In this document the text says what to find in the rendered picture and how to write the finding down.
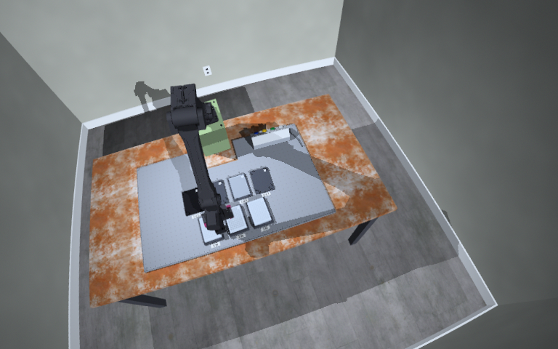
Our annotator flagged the grey button panel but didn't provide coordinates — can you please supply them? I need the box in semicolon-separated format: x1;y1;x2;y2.
250;125;303;150

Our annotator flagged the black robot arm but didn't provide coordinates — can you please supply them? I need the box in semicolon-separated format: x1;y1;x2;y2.
166;84;227;235

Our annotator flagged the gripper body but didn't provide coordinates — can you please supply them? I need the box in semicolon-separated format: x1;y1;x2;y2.
201;204;234;223

